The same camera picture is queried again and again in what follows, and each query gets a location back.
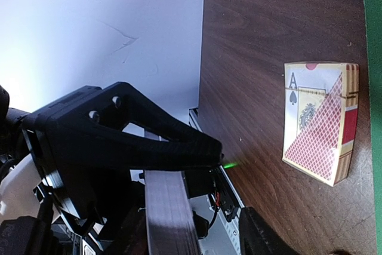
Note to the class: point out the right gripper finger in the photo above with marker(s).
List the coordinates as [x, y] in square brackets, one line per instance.
[257, 237]

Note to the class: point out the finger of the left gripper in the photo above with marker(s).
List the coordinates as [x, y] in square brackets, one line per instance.
[116, 128]

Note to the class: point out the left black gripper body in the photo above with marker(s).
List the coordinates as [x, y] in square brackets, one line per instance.
[85, 181]

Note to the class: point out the red playing card deck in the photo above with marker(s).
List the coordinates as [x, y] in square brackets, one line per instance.
[169, 217]

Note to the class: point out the playing card box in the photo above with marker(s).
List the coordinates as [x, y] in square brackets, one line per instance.
[321, 114]

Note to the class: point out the round green poker mat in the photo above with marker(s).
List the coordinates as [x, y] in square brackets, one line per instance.
[373, 39]

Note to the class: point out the aluminium front rail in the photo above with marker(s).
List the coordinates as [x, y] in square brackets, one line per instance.
[214, 202]

